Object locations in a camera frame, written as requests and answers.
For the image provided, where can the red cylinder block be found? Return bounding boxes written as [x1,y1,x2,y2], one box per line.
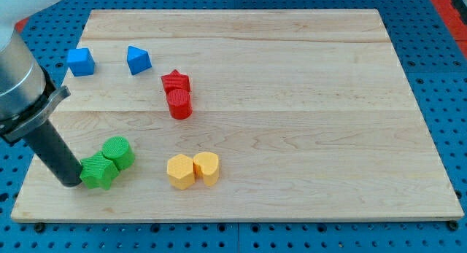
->
[166,89,192,120]

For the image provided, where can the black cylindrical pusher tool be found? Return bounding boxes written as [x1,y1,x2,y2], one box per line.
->
[23,120,82,187]

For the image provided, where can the yellow hexagon block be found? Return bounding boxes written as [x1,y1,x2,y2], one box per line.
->
[166,154,195,190]

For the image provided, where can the red star block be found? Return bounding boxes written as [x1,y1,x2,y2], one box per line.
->
[161,69,191,94]

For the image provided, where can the wooden board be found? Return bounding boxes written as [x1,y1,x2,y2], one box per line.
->
[11,9,464,223]

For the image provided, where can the blue cube block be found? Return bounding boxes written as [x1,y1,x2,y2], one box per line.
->
[67,48,95,77]

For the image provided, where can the yellow heart block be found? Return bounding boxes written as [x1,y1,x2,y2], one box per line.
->
[193,152,220,186]

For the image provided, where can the silver tool mounting flange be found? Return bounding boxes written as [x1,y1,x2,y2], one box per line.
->
[1,86,71,143]

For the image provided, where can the green star block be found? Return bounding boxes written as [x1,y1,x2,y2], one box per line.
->
[80,151,120,190]

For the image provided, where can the green cylinder block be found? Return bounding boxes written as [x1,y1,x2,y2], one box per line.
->
[101,136,135,171]

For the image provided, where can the blue triangle block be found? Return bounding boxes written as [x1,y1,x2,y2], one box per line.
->
[126,46,152,75]

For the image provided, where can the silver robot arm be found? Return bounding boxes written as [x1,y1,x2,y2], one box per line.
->
[1,0,61,120]

